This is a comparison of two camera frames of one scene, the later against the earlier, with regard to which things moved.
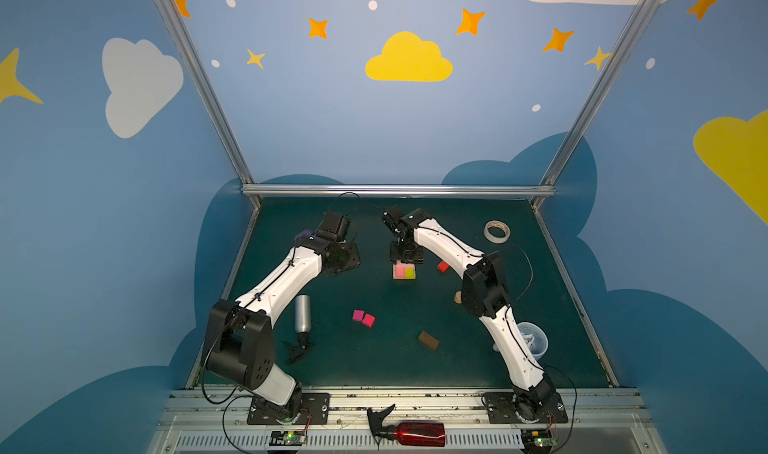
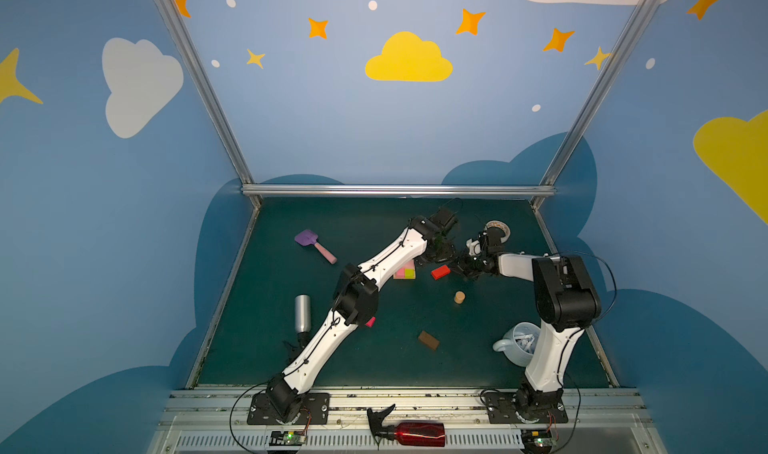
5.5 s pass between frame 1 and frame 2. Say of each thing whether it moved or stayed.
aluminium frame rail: stayed
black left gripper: moved
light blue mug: stayed
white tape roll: stayed
